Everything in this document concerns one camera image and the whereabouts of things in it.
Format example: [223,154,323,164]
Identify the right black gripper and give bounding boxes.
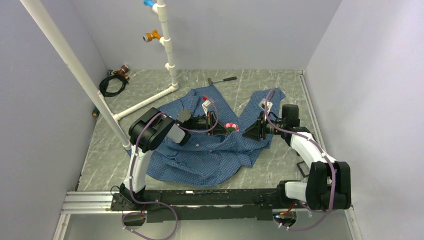
[242,111,286,142]

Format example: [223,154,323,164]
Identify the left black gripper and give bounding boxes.
[186,111,231,136]

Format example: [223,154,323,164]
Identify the pink flower brooch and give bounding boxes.
[224,122,240,132]

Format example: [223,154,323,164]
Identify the blue checkered shirt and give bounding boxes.
[146,85,271,187]

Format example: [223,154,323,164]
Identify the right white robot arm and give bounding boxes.
[242,104,352,211]

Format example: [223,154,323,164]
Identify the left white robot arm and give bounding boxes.
[119,107,230,210]

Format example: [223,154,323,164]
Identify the green orange screwdriver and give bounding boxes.
[92,107,100,117]

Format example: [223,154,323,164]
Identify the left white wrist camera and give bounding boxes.
[201,97,212,115]

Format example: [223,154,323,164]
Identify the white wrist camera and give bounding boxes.
[201,97,212,115]
[258,98,273,114]

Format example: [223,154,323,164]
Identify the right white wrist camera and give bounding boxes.
[258,98,273,114]

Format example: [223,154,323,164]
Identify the black handled hammer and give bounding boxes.
[207,76,238,85]

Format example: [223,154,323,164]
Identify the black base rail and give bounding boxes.
[110,188,299,223]

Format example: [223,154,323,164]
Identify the orange hose nozzle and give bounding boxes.
[142,29,162,43]

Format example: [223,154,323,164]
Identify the coiled black hose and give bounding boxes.
[98,74,128,98]

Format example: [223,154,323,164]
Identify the white PVC pipe frame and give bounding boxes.
[20,0,179,152]

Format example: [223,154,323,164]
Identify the blue hose nozzle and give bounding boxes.
[143,0,155,8]

